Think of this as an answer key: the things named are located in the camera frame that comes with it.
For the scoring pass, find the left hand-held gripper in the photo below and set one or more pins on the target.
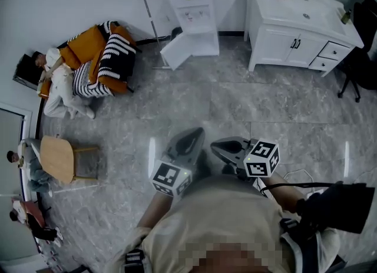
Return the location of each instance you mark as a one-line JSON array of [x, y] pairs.
[[171, 177]]

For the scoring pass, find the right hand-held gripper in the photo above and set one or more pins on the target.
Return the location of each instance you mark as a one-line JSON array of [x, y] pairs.
[[260, 159]]

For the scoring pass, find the person's right forearm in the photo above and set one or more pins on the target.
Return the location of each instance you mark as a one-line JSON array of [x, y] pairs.
[[282, 195]]

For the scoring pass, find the black shoulder bag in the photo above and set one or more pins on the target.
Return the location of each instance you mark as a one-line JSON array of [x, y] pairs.
[[338, 207]]

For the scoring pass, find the person's left forearm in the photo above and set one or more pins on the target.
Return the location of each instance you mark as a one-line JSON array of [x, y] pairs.
[[153, 210]]

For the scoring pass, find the white sink vanity cabinet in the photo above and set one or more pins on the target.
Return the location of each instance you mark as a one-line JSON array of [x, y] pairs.
[[294, 44]]

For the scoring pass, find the person's left leg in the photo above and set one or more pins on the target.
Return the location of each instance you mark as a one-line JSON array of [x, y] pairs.
[[203, 164]]

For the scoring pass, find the person's beige shirt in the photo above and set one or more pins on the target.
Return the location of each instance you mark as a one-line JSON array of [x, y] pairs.
[[224, 213]]

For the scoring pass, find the black blanket white scalloped stripes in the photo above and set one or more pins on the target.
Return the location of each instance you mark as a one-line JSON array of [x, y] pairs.
[[117, 59]]

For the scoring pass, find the black white striped cushion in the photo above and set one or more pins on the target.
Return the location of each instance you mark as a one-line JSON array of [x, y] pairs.
[[85, 83]]

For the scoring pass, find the wooden side table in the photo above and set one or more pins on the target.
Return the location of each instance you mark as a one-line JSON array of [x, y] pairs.
[[56, 158]]

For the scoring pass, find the white mop with metal pole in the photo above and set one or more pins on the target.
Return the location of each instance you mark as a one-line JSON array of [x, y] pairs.
[[150, 15]]

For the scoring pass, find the orange sofa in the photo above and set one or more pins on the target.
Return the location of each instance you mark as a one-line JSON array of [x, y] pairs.
[[85, 44]]

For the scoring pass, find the black office chair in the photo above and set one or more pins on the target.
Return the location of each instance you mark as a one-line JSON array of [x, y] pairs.
[[365, 68]]

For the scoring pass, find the olive green bottle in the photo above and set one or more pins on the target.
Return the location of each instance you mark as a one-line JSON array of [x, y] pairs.
[[346, 17]]

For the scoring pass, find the white framed glass door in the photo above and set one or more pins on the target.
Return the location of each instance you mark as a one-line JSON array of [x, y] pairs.
[[10, 130]]

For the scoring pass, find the black flat screen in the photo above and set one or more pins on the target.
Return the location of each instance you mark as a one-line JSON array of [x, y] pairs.
[[25, 71]]

